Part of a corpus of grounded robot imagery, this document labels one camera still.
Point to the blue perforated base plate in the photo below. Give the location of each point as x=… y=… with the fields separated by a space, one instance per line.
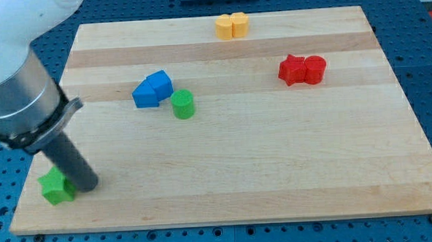
x=402 y=27

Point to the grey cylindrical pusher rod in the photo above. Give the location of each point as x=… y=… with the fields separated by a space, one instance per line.
x=66 y=157

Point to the blue triangle block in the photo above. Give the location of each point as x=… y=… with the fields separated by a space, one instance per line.
x=144 y=96

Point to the red cylinder block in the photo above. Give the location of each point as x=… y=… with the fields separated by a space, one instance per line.
x=315 y=68

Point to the wooden board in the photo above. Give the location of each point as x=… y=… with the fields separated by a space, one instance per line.
x=255 y=150

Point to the yellow heart block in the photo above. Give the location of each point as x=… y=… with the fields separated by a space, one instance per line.
x=223 y=27

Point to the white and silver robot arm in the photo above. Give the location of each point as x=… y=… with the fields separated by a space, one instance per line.
x=34 y=110

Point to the yellow hexagon block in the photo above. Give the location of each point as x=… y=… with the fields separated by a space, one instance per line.
x=240 y=24

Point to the blue cube block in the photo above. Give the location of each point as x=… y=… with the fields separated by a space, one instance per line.
x=161 y=84

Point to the green star block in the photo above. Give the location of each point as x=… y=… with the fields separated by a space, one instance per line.
x=56 y=188

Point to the green cylinder block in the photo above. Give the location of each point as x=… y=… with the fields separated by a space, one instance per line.
x=182 y=102

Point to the red star block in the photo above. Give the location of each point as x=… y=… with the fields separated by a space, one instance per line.
x=292 y=70

